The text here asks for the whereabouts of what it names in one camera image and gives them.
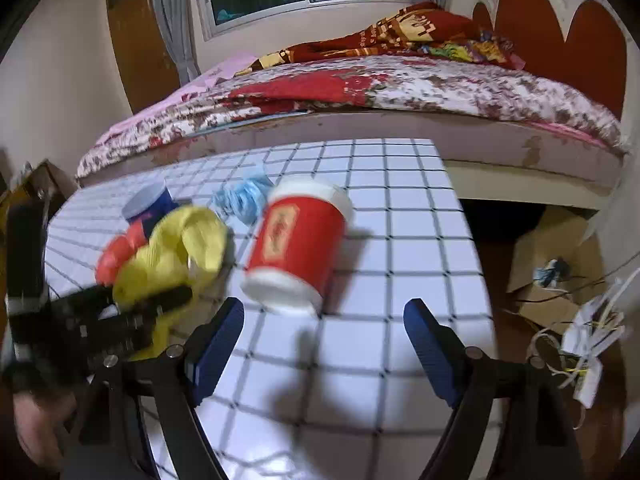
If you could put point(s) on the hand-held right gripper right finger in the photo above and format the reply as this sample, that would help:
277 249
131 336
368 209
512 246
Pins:
431 356

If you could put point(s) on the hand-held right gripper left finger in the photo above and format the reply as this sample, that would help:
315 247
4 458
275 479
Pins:
219 342

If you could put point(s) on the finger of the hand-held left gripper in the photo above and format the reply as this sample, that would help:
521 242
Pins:
150 300
125 340

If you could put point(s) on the orange red plastic bag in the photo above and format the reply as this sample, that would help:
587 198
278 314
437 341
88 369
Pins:
115 257

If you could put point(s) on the yellow plastic bag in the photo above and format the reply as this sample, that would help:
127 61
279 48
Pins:
170 245

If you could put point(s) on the small blue paper cup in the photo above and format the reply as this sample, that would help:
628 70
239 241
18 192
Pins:
150 205

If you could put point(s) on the red paper cup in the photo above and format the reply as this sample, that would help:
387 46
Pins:
295 240

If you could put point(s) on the person's left hand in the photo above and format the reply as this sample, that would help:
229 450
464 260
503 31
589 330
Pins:
42 425

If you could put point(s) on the brown wooden furniture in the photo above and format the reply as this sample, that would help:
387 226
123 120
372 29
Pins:
40 182

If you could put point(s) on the white checkered tablecloth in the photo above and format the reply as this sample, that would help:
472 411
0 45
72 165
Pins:
400 260

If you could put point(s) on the blue white small object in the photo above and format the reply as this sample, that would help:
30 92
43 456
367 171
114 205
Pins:
550 271

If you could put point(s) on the white router with antennas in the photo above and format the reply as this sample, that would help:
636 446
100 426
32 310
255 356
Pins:
582 330

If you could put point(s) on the brown cardboard box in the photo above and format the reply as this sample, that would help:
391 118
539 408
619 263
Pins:
545 245

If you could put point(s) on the pink cloth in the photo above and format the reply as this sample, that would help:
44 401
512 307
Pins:
200 85

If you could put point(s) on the brown wooden door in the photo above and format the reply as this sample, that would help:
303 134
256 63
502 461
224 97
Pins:
137 45

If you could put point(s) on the floral bed sheet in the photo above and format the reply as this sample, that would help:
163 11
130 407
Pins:
425 85

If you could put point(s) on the colourful printed cloth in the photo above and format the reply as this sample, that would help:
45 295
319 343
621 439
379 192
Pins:
470 50

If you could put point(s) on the red printed blanket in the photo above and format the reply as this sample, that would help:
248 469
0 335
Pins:
400 30

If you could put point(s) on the red white headboard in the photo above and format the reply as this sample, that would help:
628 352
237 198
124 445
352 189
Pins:
590 45

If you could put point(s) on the cream bed frame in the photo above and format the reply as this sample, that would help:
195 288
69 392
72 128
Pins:
525 185

